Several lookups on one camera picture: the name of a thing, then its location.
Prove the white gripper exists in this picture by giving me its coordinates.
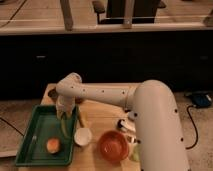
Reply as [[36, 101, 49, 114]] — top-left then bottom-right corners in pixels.
[[56, 95, 75, 119]]

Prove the yellow green pepper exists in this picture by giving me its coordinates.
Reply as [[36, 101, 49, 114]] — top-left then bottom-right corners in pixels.
[[60, 113, 71, 139]]

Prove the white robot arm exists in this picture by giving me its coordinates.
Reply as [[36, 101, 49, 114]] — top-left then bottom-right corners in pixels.
[[56, 73, 191, 171]]

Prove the green plastic tray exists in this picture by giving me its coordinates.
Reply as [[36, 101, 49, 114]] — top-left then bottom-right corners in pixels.
[[15, 105, 78, 167]]

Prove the brown object on table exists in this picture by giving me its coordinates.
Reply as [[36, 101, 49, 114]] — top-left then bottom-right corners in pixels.
[[48, 88, 57, 99]]

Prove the white small cup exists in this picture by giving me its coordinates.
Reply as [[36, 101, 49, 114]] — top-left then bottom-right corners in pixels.
[[74, 128, 92, 147]]

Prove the orange fruit toy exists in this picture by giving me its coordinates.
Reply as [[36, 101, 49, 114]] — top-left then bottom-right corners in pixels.
[[46, 138, 60, 154]]

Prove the white black-tipped tool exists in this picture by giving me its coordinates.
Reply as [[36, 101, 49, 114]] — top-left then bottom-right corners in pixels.
[[117, 119, 135, 132]]

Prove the orange plastic bowl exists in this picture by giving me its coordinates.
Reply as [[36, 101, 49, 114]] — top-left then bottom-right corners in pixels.
[[97, 130, 129, 163]]

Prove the wooden table leg left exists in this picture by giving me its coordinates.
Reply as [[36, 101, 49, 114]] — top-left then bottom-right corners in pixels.
[[60, 0, 73, 31]]

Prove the wooden table leg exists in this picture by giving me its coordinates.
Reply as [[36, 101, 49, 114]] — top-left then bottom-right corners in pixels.
[[60, 0, 73, 31], [123, 0, 135, 29]]

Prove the light green cup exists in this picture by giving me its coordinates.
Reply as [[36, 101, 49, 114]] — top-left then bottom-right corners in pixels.
[[130, 145, 140, 162]]

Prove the wooden table leg right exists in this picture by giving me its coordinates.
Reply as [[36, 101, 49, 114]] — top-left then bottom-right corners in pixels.
[[123, 0, 135, 29]]

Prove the black chair base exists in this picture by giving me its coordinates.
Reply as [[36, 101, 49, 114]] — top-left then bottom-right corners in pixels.
[[92, 0, 166, 24]]

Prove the blue black floor device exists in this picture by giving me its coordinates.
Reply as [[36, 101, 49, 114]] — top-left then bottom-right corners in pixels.
[[191, 93, 212, 108]]

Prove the black floor cable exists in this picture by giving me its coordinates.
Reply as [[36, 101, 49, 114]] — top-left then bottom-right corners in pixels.
[[184, 104, 200, 150]]

